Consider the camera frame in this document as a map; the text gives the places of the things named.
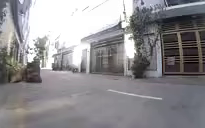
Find group of potted plants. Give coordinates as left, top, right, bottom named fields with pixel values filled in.
left=0, top=49, right=43, bottom=84

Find building with brown slatted gate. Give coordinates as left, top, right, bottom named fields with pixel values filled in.
left=133, top=0, right=205, bottom=79

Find grey asphalt road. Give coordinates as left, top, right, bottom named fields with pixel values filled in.
left=0, top=68, right=205, bottom=128

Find climbing green plant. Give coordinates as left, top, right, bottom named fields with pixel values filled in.
left=125, top=4, right=165, bottom=80

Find dark building with balcony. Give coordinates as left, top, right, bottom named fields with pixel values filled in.
left=0, top=0, right=33, bottom=84

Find small green tree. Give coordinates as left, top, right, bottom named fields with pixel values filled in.
left=27, top=35, right=50, bottom=69

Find overhead wires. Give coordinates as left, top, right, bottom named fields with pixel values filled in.
left=69, top=0, right=111, bottom=16

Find row of pale buildings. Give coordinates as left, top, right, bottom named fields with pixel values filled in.
left=49, top=33, right=82, bottom=72

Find low building with glass gate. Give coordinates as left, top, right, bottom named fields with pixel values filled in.
left=79, top=21, right=135, bottom=77

